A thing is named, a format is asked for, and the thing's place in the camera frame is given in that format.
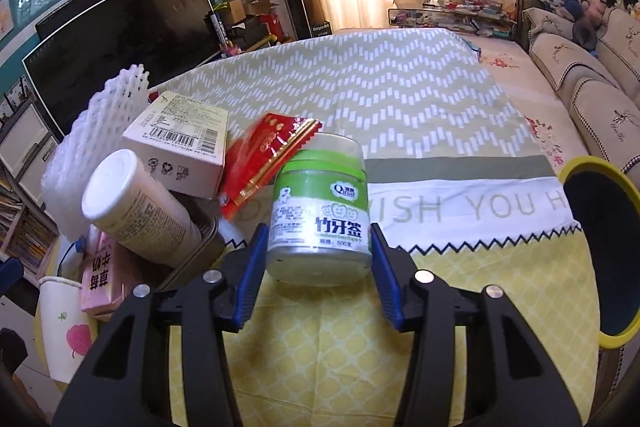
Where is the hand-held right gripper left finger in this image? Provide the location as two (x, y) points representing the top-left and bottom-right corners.
(51, 223), (271, 427)

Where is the yellow rim trash bin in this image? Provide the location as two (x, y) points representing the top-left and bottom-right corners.
(557, 155), (640, 350)

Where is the cream cardboard box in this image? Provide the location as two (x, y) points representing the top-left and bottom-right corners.
(121, 91), (231, 200)

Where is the red snack packet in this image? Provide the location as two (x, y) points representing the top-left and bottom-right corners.
(218, 112), (321, 220)

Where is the bookshelf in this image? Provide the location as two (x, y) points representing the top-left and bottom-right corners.
(0, 97), (61, 268)

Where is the beige sofa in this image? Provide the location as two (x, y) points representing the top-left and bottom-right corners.
(520, 7), (640, 188)

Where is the pile of plush toys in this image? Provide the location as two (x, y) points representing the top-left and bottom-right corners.
(565, 0), (640, 22)

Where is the white foam net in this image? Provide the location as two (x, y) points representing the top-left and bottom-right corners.
(41, 64), (152, 240)

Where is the red fire extinguisher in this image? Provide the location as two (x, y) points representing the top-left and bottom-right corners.
(267, 14), (286, 45)

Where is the white cylindrical bottle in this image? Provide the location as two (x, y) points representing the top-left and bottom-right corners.
(81, 149), (203, 269)

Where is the black flat television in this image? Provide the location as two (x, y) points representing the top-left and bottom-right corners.
(22, 0), (223, 135)

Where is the glass coffee table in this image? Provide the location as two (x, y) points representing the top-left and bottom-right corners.
(387, 0), (518, 40)

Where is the white paper cup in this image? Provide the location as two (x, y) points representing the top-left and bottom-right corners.
(37, 276), (103, 383)

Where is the black tower fan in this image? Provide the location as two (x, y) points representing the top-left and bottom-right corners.
(276, 0), (311, 40)

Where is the pink milk carton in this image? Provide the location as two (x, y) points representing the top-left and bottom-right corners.
(80, 229), (126, 314)

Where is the green label toothpick jar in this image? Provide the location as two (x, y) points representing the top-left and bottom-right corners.
(266, 133), (373, 286)

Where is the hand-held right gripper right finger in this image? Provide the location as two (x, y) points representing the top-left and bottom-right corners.
(369, 223), (583, 427)

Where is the floral bed sheet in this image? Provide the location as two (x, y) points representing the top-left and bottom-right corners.
(460, 32), (591, 168)

